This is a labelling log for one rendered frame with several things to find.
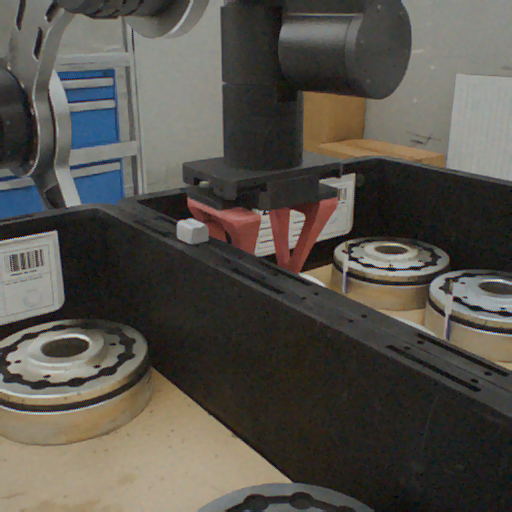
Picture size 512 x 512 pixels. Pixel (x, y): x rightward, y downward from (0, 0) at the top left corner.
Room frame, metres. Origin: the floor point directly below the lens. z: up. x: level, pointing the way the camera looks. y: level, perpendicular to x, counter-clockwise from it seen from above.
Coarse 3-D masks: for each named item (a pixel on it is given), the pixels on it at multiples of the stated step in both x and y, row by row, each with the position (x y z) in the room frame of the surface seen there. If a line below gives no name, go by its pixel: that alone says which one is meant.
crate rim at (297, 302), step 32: (0, 224) 0.42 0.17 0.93; (32, 224) 0.44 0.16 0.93; (128, 224) 0.43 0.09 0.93; (192, 256) 0.36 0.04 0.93; (224, 256) 0.36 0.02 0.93; (256, 288) 0.31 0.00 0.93; (288, 288) 0.31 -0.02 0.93; (320, 320) 0.27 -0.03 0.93; (352, 320) 0.27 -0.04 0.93; (384, 352) 0.24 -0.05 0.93; (416, 352) 0.24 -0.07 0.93; (448, 384) 0.22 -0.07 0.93; (480, 384) 0.22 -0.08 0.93; (480, 416) 0.20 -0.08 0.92
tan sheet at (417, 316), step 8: (304, 272) 0.59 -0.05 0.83; (312, 272) 0.59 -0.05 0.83; (320, 272) 0.59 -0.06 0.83; (328, 272) 0.59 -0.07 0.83; (320, 280) 0.57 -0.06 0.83; (328, 280) 0.57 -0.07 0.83; (384, 312) 0.50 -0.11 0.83; (392, 312) 0.50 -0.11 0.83; (400, 312) 0.50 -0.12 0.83; (408, 312) 0.50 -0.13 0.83; (416, 312) 0.50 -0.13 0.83; (424, 312) 0.50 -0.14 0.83; (408, 320) 0.48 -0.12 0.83; (416, 320) 0.48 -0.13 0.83; (424, 320) 0.48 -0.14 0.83
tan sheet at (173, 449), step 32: (160, 384) 0.38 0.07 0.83; (160, 416) 0.34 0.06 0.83; (192, 416) 0.34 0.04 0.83; (0, 448) 0.31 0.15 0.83; (32, 448) 0.31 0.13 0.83; (64, 448) 0.31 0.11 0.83; (96, 448) 0.31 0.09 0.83; (128, 448) 0.31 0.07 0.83; (160, 448) 0.31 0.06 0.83; (192, 448) 0.31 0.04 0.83; (224, 448) 0.31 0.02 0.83; (0, 480) 0.29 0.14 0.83; (32, 480) 0.29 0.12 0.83; (64, 480) 0.29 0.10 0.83; (96, 480) 0.29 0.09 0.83; (128, 480) 0.28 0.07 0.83; (160, 480) 0.28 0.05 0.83; (192, 480) 0.28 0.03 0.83; (224, 480) 0.28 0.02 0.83; (256, 480) 0.28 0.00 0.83; (288, 480) 0.28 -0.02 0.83
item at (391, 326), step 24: (408, 168) 0.62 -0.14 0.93; (432, 168) 0.60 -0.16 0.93; (168, 192) 0.51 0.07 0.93; (144, 216) 0.44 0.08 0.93; (168, 216) 0.44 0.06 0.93; (216, 240) 0.39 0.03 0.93; (264, 264) 0.35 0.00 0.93; (312, 288) 0.31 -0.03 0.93; (360, 312) 0.28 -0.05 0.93; (408, 336) 0.26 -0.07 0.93; (432, 336) 0.26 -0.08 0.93; (456, 360) 0.24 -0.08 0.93; (480, 360) 0.24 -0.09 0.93; (504, 384) 0.22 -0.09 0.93
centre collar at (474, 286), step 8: (472, 280) 0.48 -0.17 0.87; (480, 280) 0.48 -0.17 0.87; (488, 280) 0.48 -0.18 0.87; (496, 280) 0.48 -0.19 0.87; (504, 280) 0.48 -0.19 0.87; (472, 288) 0.46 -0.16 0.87; (480, 288) 0.47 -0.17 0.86; (504, 288) 0.47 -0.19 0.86; (472, 296) 0.45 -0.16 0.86; (480, 296) 0.45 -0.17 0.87; (488, 296) 0.44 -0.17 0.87; (496, 296) 0.44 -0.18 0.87; (504, 296) 0.44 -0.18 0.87; (496, 304) 0.44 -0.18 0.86; (504, 304) 0.44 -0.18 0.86
